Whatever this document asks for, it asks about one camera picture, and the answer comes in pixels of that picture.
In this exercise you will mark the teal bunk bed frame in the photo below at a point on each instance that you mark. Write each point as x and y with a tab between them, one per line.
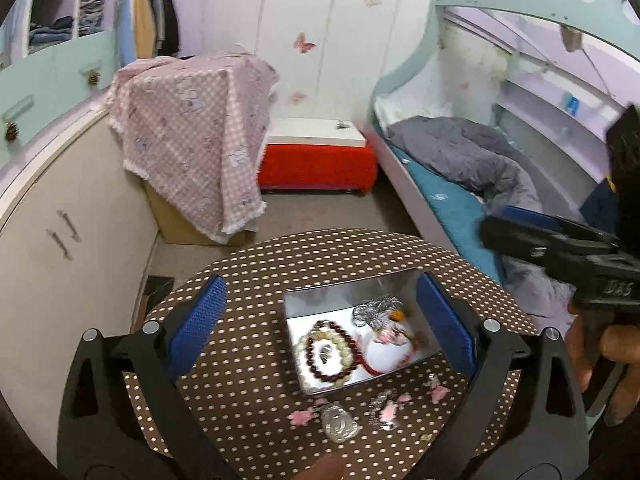
551	75

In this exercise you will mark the lilac cube shelf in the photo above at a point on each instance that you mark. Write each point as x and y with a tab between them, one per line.
26	15

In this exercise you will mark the pink white clip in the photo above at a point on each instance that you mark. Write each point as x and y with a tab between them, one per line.
301	418

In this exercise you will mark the teal drawer unit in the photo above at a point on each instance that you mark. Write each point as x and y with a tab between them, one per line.
49	83

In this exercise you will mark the white wardrobe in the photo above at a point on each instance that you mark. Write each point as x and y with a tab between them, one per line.
329	54

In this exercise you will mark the beige low cabinet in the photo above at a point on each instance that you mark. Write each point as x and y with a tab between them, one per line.
73	254

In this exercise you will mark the grey duvet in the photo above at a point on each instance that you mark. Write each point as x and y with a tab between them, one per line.
481	160

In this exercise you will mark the pink bunny charm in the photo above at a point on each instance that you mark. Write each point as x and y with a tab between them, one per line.
436	389

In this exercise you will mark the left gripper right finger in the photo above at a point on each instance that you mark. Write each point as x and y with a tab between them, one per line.
521	415

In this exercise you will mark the grey metal box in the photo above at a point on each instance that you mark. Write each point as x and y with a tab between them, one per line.
350	332

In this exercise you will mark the hanging clothes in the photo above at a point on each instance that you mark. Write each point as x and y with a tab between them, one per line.
146	29

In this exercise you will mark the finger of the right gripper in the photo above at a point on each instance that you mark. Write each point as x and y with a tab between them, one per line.
526	241
535	218

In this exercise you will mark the brown polka dot tablecloth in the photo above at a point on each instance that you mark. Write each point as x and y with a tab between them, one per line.
244	384

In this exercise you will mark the red storage ottoman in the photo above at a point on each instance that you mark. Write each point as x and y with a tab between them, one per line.
305	154

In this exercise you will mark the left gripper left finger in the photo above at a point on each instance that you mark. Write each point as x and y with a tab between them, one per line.
122	415

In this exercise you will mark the pink checkered cloth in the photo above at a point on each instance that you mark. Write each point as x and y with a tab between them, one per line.
195	130

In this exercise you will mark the green jade pendant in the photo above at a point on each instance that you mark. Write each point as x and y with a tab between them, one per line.
338	424

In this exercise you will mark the person's right hand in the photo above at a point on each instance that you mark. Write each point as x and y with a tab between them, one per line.
617	343

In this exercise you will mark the teal bed sheet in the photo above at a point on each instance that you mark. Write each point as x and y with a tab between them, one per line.
458	212

